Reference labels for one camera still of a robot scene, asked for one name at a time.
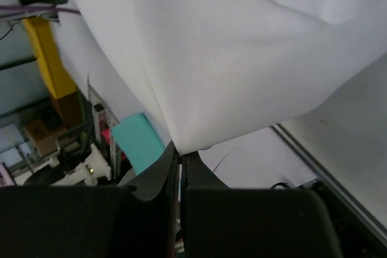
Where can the white t-shirt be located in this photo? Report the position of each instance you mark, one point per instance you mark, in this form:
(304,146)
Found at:
(213,70)

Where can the white device in background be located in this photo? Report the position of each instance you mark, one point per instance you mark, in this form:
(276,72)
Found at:
(94,167)

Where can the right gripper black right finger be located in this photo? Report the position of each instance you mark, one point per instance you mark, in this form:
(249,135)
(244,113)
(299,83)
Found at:
(196,175)

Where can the yellow post in background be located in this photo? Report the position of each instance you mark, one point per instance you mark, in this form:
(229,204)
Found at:
(55,77)

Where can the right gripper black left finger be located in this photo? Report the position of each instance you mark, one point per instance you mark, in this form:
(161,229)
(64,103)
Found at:
(149,184)

